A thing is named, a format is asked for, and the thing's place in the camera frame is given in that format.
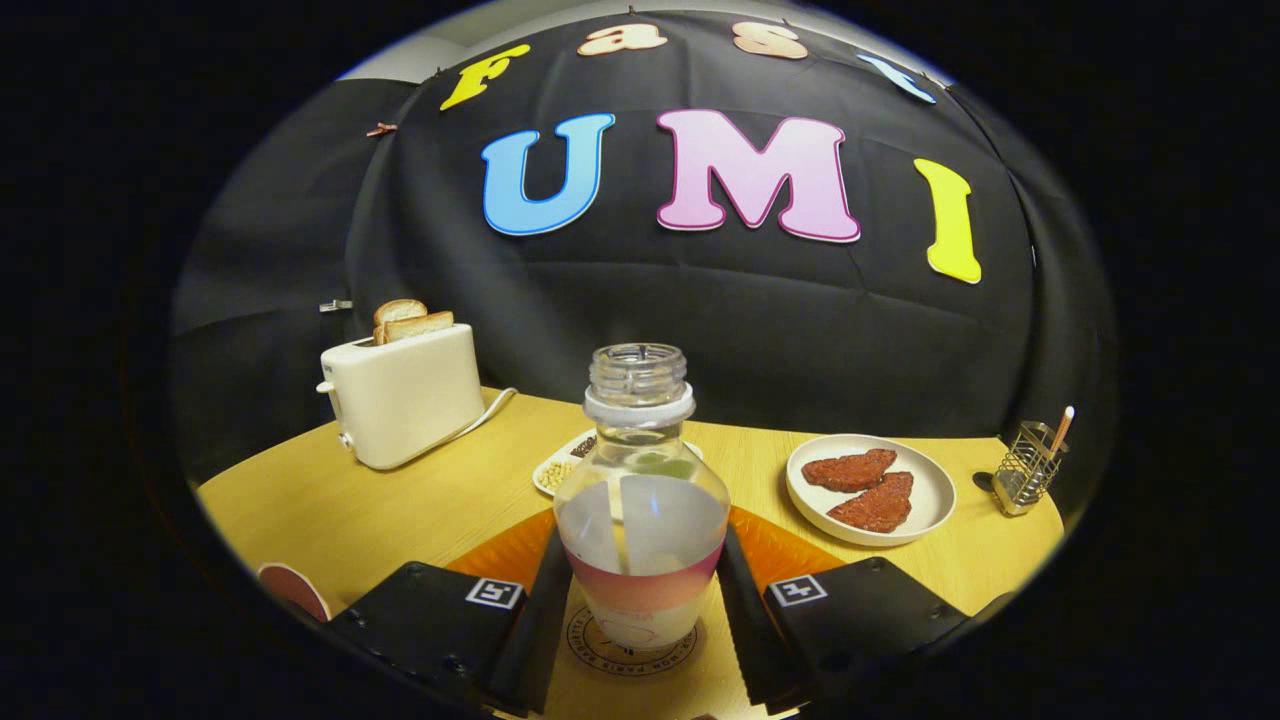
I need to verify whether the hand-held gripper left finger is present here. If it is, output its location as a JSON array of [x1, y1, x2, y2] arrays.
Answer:
[[320, 510, 576, 719]]

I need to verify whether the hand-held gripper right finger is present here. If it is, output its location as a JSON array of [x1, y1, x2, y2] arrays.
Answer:
[[715, 508, 1011, 716]]

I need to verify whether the round wooden coaster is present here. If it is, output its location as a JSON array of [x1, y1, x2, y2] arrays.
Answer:
[[566, 605, 701, 677]]

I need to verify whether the clear juice bottle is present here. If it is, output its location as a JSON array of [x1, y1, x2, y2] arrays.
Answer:
[[553, 343, 731, 653]]

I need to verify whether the beige cup with wooden handle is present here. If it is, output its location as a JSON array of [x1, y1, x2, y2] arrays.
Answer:
[[257, 562, 331, 624]]

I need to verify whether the divided white dish of beans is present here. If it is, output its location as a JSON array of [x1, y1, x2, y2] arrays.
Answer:
[[532, 428, 704, 498]]

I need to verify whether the brown meat patty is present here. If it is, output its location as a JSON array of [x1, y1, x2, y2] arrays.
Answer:
[[801, 448, 898, 493], [826, 471, 915, 534]]

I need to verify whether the wooden table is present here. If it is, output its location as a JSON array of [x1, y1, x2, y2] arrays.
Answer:
[[197, 387, 1066, 720]]

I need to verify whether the white round plate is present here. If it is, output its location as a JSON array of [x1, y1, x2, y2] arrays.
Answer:
[[786, 433, 957, 547]]

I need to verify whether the cream toaster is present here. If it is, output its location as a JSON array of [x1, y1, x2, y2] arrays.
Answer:
[[316, 322, 488, 471]]

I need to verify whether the toast slice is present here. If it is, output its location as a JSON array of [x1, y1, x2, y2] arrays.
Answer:
[[378, 311, 456, 346], [373, 298, 429, 331]]

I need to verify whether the white toaster cable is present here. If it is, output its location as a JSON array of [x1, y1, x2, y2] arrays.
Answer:
[[440, 386, 519, 446]]

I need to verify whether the wire mesh utensil holder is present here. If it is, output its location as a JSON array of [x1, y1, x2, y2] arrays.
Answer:
[[992, 421, 1069, 517]]

